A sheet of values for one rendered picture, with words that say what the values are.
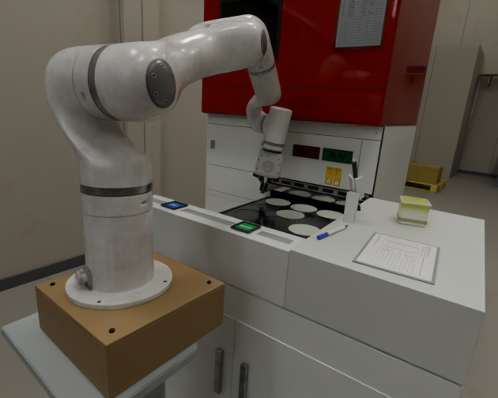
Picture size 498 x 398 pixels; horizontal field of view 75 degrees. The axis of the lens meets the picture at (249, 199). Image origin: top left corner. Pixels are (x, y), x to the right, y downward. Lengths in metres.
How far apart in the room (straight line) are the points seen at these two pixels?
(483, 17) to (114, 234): 10.13
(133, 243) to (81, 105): 0.24
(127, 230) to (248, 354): 0.48
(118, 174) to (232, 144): 1.03
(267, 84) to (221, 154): 0.58
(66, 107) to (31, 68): 1.94
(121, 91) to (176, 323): 0.39
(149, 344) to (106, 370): 0.07
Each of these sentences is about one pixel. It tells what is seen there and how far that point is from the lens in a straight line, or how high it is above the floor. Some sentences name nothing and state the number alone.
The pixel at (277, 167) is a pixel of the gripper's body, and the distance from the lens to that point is 1.26.
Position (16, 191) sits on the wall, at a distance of 2.58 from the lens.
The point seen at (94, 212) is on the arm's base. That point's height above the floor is 1.07.
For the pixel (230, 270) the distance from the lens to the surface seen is 0.84.
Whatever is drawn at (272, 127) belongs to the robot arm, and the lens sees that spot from 1.23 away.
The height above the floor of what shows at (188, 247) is 0.88.
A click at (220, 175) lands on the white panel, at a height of 0.93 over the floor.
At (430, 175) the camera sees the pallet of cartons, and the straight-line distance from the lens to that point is 6.77.
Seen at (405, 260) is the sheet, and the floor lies 0.97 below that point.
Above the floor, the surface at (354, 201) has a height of 1.03.
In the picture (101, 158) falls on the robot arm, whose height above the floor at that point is 1.16.
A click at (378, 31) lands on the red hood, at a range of 1.24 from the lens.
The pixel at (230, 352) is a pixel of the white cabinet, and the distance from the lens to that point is 0.96.
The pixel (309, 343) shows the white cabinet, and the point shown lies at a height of 0.76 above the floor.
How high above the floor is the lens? 1.25
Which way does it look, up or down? 15 degrees down
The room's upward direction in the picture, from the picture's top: 4 degrees clockwise
